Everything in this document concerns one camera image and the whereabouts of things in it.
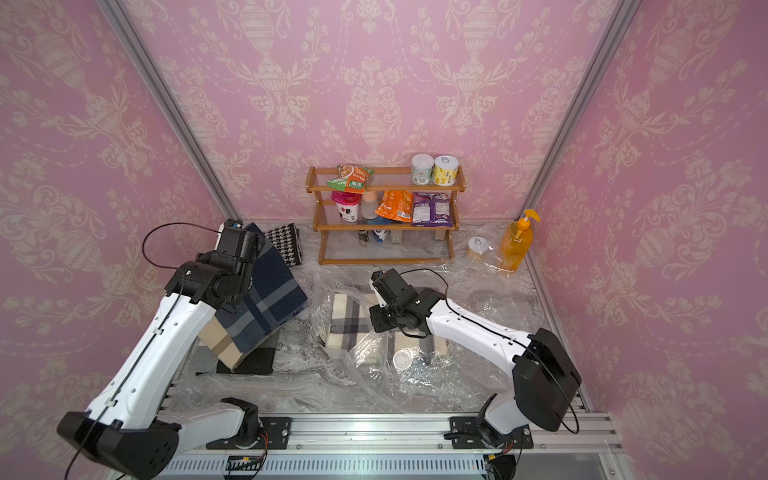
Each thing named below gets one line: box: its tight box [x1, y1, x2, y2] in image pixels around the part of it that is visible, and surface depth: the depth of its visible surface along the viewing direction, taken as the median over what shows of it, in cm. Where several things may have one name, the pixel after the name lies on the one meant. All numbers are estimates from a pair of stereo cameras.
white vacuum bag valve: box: [392, 350, 413, 372], surface depth 85 cm
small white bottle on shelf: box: [361, 190, 379, 220], surface depth 101 cm
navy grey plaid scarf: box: [215, 222, 309, 366], surface depth 86 cm
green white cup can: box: [411, 153, 435, 185], surface depth 91 cm
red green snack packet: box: [327, 164, 374, 194], surface depth 89 cm
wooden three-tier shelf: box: [306, 166, 466, 265], surface depth 105 cm
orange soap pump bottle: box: [500, 209, 541, 272], surface depth 97 cm
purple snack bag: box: [411, 192, 453, 228], surface depth 102 cm
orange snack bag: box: [375, 190, 413, 223], surface depth 102 cm
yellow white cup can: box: [433, 155, 460, 187], surface depth 91 cm
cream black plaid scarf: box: [325, 292, 449, 365], surface depth 87 cm
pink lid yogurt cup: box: [331, 191, 362, 223], surface depth 96 cm
